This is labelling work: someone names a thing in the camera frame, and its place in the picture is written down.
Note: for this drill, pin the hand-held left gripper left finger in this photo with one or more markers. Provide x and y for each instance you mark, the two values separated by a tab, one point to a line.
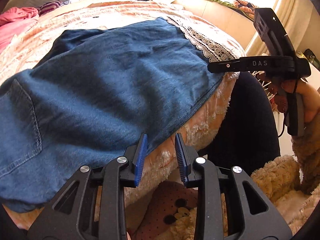
140	156

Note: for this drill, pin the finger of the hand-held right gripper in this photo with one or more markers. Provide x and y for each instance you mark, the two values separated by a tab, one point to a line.
225	66

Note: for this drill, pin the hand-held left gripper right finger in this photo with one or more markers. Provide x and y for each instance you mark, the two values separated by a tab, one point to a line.
180	155

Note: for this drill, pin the blue denim pants lace hem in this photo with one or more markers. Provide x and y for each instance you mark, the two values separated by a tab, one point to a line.
112	80

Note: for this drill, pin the person's right forearm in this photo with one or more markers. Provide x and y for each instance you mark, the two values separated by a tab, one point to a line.
308	155

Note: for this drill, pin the person's right hand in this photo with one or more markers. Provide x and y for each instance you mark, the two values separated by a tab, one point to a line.
309	100

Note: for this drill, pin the cream curtain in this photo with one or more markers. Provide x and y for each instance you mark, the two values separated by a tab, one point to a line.
292	12

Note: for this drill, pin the orange patterned cloth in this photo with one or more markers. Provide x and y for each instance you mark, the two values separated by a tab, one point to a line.
246	8

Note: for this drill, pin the pink dotted cartoon cloth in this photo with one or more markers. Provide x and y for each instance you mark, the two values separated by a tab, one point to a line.
167	205

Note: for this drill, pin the person's black trouser leg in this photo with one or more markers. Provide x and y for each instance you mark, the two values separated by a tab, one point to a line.
250	125

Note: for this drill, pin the beige fuzzy robe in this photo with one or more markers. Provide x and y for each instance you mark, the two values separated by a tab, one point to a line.
275	175

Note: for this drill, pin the orange blanket white tufted pattern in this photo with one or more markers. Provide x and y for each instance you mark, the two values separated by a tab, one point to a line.
105	12

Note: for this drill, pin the purple striped cloth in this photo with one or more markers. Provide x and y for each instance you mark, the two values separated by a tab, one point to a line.
53	6

